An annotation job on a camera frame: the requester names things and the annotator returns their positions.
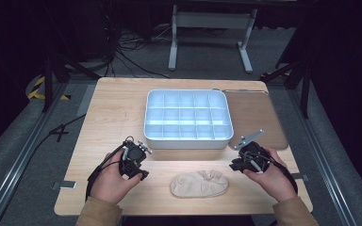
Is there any grey metal floor rail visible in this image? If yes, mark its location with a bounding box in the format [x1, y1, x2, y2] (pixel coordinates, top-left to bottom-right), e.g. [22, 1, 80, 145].
[0, 80, 71, 226]
[286, 88, 360, 226]

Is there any yellow black hazard tape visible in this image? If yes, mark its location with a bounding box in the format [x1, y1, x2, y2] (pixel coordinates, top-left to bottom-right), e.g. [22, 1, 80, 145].
[27, 74, 73, 102]

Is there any white metal table frame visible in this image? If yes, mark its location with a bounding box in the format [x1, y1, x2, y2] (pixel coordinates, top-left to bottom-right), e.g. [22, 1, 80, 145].
[167, 4, 259, 75]

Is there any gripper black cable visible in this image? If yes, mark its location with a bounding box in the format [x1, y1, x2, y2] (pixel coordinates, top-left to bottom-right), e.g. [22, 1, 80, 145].
[85, 135, 136, 202]
[241, 151, 299, 195]

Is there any person's left hand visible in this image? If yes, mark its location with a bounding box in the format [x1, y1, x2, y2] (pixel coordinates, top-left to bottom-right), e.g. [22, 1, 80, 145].
[89, 149, 144, 205]

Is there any person's right hand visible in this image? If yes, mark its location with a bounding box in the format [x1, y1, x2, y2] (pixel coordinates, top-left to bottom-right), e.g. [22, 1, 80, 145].
[243, 147, 298, 202]

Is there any white divided storage box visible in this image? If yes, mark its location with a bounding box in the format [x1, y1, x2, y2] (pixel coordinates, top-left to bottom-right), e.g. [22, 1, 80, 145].
[142, 89, 235, 151]

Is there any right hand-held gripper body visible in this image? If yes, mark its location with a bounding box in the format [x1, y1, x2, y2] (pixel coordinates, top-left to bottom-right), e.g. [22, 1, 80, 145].
[233, 128, 272, 174]

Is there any black metal stand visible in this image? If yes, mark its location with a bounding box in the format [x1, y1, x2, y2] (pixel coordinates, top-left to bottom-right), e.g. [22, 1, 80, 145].
[259, 59, 313, 120]
[41, 51, 102, 114]

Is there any grey tape piece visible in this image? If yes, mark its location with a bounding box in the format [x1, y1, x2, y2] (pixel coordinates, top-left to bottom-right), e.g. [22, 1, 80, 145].
[51, 180, 78, 191]
[291, 172, 309, 182]

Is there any black floor cable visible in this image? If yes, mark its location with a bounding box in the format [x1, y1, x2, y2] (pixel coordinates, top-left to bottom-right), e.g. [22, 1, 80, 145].
[20, 113, 88, 178]

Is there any beige sock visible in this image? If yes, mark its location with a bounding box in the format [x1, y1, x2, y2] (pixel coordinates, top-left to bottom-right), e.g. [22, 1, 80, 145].
[169, 169, 230, 200]

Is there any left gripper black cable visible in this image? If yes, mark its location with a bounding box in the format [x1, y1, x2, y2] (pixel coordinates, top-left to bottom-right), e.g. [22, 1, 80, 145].
[85, 135, 136, 202]

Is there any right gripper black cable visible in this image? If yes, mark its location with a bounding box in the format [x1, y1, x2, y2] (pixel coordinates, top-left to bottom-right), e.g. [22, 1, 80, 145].
[241, 151, 299, 195]

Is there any tangle of black floor cables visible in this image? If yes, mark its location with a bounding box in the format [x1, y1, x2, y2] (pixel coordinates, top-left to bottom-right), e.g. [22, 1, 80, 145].
[103, 23, 172, 79]

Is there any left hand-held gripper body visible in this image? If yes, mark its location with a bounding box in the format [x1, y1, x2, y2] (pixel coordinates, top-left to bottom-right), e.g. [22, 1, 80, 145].
[118, 136, 154, 182]

